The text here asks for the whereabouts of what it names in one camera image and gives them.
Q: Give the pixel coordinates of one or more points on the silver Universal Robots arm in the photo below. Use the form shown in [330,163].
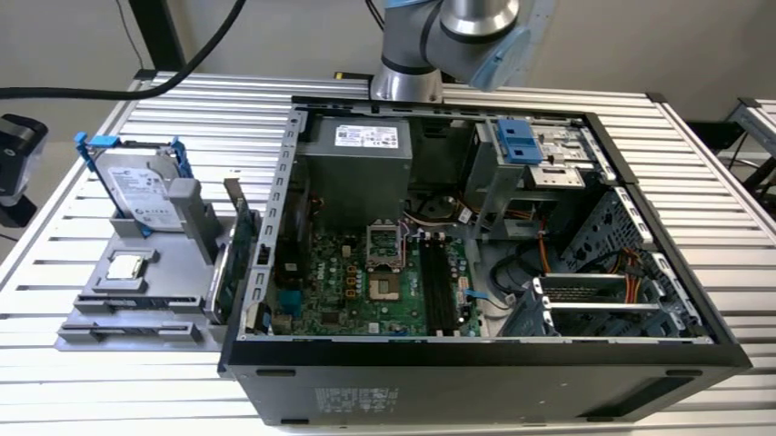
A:
[461,22]

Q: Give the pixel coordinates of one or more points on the black RAM slot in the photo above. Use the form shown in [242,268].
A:
[436,286]
[451,286]
[443,286]
[428,286]

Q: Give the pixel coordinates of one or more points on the hard disk in blue carrier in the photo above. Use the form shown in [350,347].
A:
[137,191]

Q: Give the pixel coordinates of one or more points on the silver CPU chip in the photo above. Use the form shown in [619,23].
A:
[126,266]

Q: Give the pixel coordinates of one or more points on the grey parts rack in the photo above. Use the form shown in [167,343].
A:
[170,272]

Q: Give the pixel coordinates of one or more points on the green graphics card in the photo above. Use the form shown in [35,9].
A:
[240,254]

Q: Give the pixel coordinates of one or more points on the green motherboard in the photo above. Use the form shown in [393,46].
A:
[328,281]

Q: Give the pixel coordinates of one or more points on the grey power supply unit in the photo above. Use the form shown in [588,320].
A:
[358,181]

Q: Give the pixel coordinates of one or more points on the yellow tipped black plug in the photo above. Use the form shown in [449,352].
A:
[352,76]

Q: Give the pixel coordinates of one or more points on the CPU socket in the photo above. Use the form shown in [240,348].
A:
[385,286]

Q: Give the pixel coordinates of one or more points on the black open PC case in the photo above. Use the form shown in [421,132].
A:
[425,390]

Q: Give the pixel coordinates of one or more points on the pale blue pull tab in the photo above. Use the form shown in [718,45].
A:
[479,294]

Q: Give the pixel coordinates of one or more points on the blue disk bay latch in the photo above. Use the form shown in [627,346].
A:
[519,141]

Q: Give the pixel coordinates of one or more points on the grey metal disk bay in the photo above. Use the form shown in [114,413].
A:
[607,306]

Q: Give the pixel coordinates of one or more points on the metal slat side table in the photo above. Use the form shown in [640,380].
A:
[758,113]

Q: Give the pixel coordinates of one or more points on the black upright post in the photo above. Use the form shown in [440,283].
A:
[161,36]

